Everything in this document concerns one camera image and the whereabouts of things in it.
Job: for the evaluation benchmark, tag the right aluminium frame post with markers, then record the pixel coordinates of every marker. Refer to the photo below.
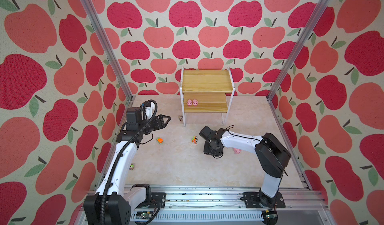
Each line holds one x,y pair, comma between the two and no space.
307,31

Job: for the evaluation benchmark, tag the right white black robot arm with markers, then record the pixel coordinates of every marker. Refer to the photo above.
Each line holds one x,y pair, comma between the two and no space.
272,155

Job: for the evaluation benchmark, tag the aluminium frame post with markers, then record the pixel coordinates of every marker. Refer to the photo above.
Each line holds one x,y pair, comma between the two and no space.
307,31
107,47

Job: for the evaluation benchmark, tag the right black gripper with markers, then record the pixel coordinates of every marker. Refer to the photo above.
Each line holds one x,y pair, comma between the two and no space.
215,154

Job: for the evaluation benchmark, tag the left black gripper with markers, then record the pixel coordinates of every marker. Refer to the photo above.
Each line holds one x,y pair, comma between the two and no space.
162,125

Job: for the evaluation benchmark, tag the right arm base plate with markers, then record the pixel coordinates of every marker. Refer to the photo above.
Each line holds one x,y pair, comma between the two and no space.
261,201

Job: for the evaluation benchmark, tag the left aluminium frame post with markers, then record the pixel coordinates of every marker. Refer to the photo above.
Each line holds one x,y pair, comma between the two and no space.
107,47

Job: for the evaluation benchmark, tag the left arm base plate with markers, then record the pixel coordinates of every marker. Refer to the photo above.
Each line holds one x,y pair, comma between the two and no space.
157,200

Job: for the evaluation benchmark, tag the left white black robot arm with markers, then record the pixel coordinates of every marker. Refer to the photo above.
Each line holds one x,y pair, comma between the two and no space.
110,205

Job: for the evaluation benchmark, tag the wooden two-tier white-frame shelf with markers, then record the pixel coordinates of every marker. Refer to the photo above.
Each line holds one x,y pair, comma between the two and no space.
213,89

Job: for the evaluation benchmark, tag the multicolour toy car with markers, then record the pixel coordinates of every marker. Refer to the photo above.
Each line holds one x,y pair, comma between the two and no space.
195,139

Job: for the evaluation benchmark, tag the front aluminium rail frame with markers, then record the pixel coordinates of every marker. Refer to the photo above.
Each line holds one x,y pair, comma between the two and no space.
187,205

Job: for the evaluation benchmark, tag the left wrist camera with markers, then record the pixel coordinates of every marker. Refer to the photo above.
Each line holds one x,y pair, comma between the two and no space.
148,110

